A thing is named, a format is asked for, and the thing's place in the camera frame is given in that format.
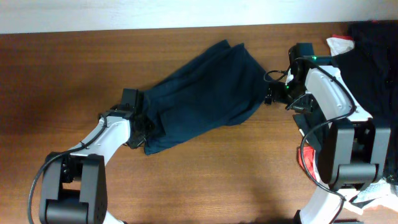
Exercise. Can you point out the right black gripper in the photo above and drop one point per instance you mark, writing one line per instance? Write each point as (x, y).
(305, 104)

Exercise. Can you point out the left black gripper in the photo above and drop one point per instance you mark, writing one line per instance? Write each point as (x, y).
(149, 125)

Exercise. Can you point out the navy blue shorts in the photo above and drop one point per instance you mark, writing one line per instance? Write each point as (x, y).
(223, 86)

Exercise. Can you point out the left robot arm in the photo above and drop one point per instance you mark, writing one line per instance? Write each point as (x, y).
(74, 181)

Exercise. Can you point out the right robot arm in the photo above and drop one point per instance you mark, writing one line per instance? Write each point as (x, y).
(354, 151)

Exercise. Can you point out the red and white garment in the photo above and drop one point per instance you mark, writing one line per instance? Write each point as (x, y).
(340, 44)

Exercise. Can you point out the black garment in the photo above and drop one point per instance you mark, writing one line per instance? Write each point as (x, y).
(370, 73)

